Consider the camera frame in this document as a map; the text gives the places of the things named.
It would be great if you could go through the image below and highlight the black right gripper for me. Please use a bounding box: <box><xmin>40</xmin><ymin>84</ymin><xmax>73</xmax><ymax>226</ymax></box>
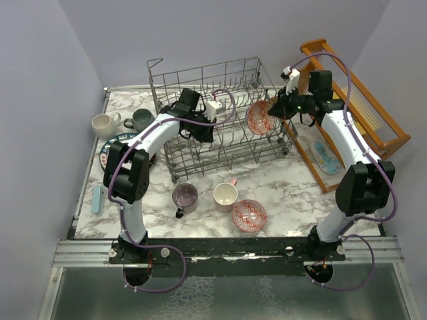
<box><xmin>269</xmin><ymin>84</ymin><xmax>316</xmax><ymax>121</ymax></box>

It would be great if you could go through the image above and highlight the red patterned bowl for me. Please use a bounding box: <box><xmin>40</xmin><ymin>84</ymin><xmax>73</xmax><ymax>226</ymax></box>
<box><xmin>232</xmin><ymin>199</ymin><xmax>268</xmax><ymax>233</ymax></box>
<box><xmin>246</xmin><ymin>100</ymin><xmax>275</xmax><ymax>135</ymax></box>

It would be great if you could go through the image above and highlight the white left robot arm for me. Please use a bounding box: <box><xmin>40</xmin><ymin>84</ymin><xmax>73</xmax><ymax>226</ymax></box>
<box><xmin>103</xmin><ymin>88</ymin><xmax>224</xmax><ymax>263</ymax></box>

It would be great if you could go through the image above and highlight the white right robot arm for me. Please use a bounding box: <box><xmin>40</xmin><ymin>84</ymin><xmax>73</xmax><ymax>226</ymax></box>
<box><xmin>268</xmin><ymin>67</ymin><xmax>395</xmax><ymax>261</ymax></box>

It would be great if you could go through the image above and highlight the wooden dish drying rack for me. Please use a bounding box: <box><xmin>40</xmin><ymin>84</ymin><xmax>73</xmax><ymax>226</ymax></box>
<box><xmin>284</xmin><ymin>55</ymin><xmax>410</xmax><ymax>193</ymax></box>

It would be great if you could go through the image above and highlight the blue patterned clear dish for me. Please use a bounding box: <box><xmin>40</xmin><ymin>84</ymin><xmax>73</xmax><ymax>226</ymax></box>
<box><xmin>309</xmin><ymin>140</ymin><xmax>342</xmax><ymax>175</ymax></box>

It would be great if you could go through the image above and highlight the dark green mug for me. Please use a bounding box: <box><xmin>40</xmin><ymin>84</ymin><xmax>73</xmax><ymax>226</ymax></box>
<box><xmin>123</xmin><ymin>109</ymin><xmax>155</xmax><ymax>133</ymax></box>

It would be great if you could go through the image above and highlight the round plate dark lettered rim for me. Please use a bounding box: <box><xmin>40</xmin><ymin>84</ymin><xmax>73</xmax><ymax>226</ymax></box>
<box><xmin>99</xmin><ymin>133</ymin><xmax>137</xmax><ymax>171</ymax></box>

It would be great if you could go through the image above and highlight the cream mug at left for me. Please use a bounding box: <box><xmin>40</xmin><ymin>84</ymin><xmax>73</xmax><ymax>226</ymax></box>
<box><xmin>91</xmin><ymin>113</ymin><xmax>121</xmax><ymax>140</ymax></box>

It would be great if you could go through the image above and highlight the grey wire dish rack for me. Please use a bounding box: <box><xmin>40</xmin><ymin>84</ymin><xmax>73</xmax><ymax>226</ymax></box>
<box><xmin>147</xmin><ymin>57</ymin><xmax>298</xmax><ymax>183</ymax></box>

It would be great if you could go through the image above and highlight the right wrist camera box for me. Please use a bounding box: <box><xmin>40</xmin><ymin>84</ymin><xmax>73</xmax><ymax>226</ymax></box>
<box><xmin>280</xmin><ymin>66</ymin><xmax>300</xmax><ymax>95</ymax></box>

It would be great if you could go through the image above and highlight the purple mug black handle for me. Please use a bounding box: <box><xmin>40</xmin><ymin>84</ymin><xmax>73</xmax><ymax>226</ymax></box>
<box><xmin>172</xmin><ymin>183</ymin><xmax>198</xmax><ymax>219</ymax></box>

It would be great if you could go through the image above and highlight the cream mug pink handle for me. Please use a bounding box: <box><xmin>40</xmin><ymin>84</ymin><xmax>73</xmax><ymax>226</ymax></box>
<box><xmin>213</xmin><ymin>179</ymin><xmax>238</xmax><ymax>213</ymax></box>

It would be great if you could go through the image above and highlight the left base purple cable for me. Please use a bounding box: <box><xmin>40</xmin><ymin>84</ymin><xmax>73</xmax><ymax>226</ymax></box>
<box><xmin>121</xmin><ymin>246</ymin><xmax>187</xmax><ymax>294</ymax></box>

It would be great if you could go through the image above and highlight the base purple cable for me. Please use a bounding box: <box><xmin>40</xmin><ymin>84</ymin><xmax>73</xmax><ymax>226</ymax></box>
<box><xmin>305</xmin><ymin>233</ymin><xmax>376</xmax><ymax>291</ymax></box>
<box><xmin>121</xmin><ymin>246</ymin><xmax>187</xmax><ymax>294</ymax></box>

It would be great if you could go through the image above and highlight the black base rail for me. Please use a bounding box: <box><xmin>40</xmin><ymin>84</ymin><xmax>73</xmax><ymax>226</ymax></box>
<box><xmin>109</xmin><ymin>235</ymin><xmax>345</xmax><ymax>277</ymax></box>

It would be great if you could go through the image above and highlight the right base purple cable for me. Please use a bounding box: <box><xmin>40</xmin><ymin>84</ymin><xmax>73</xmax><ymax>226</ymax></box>
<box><xmin>305</xmin><ymin>233</ymin><xmax>376</xmax><ymax>291</ymax></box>

